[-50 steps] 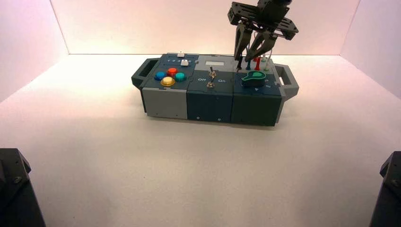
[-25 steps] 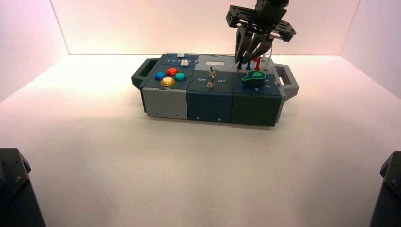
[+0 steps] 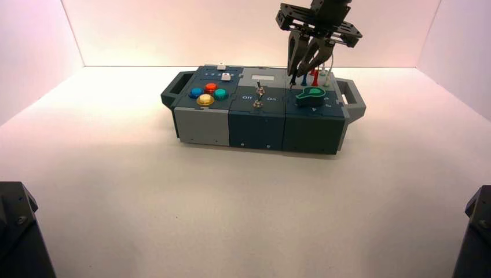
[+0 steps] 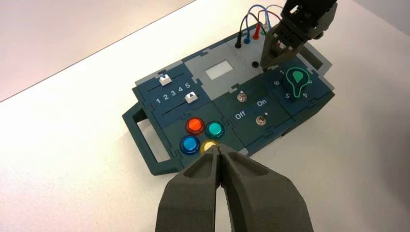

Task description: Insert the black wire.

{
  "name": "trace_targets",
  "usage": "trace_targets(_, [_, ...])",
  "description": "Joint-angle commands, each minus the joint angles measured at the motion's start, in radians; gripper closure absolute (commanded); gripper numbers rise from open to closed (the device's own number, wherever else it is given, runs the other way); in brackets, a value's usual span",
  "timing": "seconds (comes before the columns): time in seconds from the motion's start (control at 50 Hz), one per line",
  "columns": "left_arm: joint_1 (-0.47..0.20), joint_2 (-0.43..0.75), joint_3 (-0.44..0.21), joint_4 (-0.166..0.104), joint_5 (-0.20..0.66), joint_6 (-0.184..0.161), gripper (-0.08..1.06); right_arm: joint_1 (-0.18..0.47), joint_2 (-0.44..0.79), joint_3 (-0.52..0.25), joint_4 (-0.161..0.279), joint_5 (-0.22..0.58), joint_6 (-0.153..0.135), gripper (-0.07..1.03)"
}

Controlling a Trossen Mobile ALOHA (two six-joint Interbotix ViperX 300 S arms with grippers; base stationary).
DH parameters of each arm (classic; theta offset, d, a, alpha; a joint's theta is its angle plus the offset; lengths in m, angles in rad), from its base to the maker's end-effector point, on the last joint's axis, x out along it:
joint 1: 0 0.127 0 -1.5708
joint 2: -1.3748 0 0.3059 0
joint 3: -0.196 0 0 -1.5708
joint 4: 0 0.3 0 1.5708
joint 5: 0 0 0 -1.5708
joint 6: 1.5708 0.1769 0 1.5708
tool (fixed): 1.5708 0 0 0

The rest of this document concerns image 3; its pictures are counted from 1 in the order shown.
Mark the yellow round push button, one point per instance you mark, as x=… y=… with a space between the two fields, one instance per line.
x=205 y=100

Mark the green rotary knob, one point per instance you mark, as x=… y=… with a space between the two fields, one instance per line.
x=310 y=98

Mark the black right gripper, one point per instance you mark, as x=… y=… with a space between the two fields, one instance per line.
x=326 y=15

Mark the small grey display screen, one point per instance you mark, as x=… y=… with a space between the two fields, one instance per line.
x=262 y=78

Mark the white square key cap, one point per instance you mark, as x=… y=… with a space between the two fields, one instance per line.
x=225 y=77

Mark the blue round push button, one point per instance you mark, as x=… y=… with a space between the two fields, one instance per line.
x=195 y=93

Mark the dark teal grey task box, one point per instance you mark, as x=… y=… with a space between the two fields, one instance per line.
x=255 y=130

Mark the teal round push button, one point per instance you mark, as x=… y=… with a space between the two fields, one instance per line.
x=220 y=94

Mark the metal toggle switch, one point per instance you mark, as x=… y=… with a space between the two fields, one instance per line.
x=259 y=89
x=258 y=103

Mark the red round push button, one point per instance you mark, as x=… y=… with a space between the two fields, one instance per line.
x=210 y=88

